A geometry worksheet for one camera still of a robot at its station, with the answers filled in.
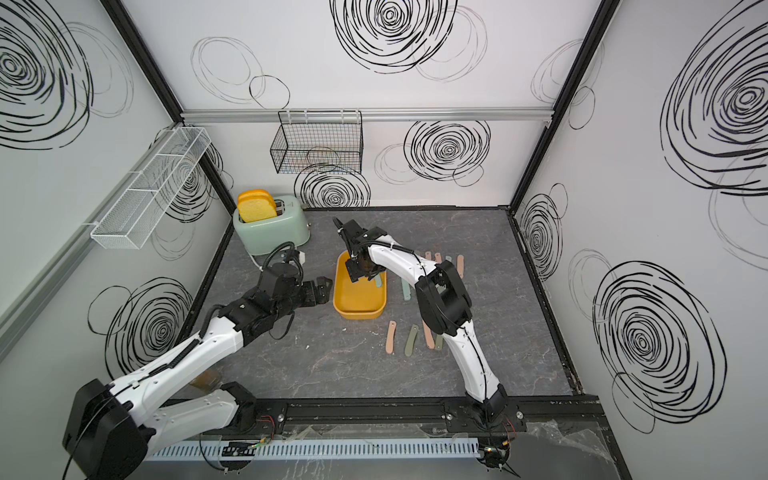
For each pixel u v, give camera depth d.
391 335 0.87
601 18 0.73
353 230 0.77
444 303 0.56
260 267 1.02
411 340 0.87
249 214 0.96
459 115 1.93
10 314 0.51
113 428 0.38
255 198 0.92
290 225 0.99
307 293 0.71
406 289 0.97
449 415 0.74
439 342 0.85
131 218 0.72
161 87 0.84
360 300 0.93
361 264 0.82
